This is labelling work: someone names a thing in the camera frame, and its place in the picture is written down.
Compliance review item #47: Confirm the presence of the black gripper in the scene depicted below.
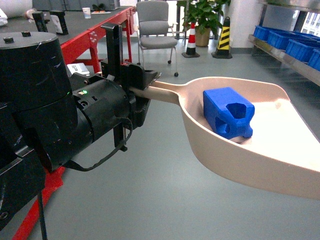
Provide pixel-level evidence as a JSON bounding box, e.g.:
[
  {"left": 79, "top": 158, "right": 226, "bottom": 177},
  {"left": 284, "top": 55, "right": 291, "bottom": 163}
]
[{"left": 70, "top": 62, "right": 161, "bottom": 143}]

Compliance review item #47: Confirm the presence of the blue plastic part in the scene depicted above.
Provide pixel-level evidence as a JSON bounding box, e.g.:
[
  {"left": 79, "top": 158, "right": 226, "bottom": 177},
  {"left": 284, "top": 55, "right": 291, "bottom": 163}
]
[{"left": 203, "top": 87, "right": 255, "bottom": 140}]

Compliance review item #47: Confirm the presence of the beige plastic scoop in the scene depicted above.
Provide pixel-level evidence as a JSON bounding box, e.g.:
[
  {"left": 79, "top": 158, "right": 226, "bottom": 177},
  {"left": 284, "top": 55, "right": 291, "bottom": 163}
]
[{"left": 133, "top": 76, "right": 320, "bottom": 200}]

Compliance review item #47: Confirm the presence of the steel shelf rack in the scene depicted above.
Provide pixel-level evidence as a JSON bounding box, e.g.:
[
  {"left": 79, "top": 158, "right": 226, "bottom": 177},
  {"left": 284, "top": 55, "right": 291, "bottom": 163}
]
[{"left": 248, "top": 0, "right": 320, "bottom": 87}]

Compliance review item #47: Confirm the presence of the grey office chair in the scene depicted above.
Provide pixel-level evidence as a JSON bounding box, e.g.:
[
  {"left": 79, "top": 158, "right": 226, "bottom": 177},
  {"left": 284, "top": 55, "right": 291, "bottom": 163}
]
[{"left": 136, "top": 0, "right": 178, "bottom": 64}]

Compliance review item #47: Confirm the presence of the red white traffic cone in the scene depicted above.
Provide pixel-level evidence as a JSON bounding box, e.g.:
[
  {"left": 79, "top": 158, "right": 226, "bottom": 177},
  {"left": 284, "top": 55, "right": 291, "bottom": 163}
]
[{"left": 182, "top": 22, "right": 200, "bottom": 58}]

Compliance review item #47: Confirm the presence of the black box with label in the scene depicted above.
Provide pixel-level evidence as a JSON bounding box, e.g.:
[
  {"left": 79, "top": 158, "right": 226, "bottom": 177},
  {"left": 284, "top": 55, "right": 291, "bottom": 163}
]
[{"left": 49, "top": 10, "right": 69, "bottom": 35}]

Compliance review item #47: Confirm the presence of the yellow black striped bollard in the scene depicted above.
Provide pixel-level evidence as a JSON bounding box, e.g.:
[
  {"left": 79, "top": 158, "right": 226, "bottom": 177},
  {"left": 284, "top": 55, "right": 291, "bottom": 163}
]
[{"left": 211, "top": 16, "right": 233, "bottom": 59}]

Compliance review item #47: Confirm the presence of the green potted plant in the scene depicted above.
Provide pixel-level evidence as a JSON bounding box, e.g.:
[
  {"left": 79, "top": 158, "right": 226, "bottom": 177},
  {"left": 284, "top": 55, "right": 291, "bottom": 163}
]
[{"left": 177, "top": 0, "right": 231, "bottom": 47}]

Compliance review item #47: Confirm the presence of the blue storage bin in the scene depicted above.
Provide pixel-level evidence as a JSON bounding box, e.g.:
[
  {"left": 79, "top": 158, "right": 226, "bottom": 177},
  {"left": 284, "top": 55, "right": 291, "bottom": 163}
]
[
  {"left": 285, "top": 39, "right": 320, "bottom": 63},
  {"left": 267, "top": 31, "right": 298, "bottom": 50},
  {"left": 253, "top": 25, "right": 274, "bottom": 42},
  {"left": 307, "top": 49, "right": 320, "bottom": 71}
]

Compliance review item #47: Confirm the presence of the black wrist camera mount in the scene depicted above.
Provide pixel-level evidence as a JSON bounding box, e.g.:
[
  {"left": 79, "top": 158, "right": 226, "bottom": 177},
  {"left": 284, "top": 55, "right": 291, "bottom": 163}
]
[{"left": 101, "top": 22, "right": 123, "bottom": 84}]

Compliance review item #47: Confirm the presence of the red conveyor frame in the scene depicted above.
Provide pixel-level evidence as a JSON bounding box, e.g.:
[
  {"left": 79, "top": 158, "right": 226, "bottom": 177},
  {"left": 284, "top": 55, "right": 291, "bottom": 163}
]
[{"left": 12, "top": 6, "right": 135, "bottom": 240}]

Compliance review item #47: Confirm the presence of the black cable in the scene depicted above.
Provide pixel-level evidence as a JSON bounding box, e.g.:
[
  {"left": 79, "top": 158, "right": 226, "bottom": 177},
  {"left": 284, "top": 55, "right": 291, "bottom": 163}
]
[{"left": 36, "top": 117, "right": 134, "bottom": 240}]

